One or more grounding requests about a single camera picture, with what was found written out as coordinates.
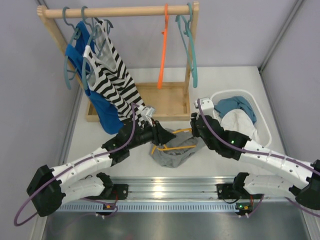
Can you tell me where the yellow plastic hanger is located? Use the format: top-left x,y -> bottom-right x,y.
151,128 -> 196,155

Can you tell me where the grey tank top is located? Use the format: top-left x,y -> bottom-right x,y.
149,128 -> 206,169

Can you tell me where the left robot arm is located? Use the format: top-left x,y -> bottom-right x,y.
26,120 -> 176,217

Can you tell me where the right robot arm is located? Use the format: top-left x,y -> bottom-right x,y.
190,112 -> 320,210

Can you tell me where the blue tank top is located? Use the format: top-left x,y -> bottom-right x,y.
66,21 -> 123,135

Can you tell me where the orange plastic hanger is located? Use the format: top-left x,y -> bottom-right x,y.
157,3 -> 169,89

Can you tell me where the black white striped tank top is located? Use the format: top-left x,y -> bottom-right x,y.
83,20 -> 145,122

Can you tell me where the teal plastic hanger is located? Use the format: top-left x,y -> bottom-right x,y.
175,2 -> 198,88

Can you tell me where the grey-blue hanger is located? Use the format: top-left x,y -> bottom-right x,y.
62,6 -> 81,90
81,6 -> 114,91

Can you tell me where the grey-blue hanger far left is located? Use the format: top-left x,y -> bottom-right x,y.
62,6 -> 81,90

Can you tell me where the teal-blue garment in basket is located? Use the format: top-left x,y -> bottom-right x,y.
214,96 -> 257,124

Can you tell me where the wooden clothes rack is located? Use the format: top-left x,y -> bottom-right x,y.
36,1 -> 199,122

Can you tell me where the white garment in basket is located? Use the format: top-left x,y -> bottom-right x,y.
220,109 -> 260,142

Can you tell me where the white plastic laundry basket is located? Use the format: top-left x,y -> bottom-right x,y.
210,89 -> 272,147

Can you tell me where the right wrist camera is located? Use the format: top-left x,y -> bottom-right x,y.
193,97 -> 214,117

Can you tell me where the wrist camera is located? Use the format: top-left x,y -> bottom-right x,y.
138,105 -> 156,125
193,97 -> 214,117

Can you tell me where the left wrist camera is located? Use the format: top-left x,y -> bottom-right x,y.
138,105 -> 156,125

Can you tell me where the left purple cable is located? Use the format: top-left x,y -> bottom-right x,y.
13,102 -> 142,227

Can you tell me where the aluminium mounting rail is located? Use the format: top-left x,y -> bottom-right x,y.
82,175 -> 296,202

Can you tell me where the slotted grey cable duct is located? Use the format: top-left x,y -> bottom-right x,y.
57,201 -> 253,213

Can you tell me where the aluminium corner post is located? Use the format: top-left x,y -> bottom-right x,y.
258,0 -> 306,73

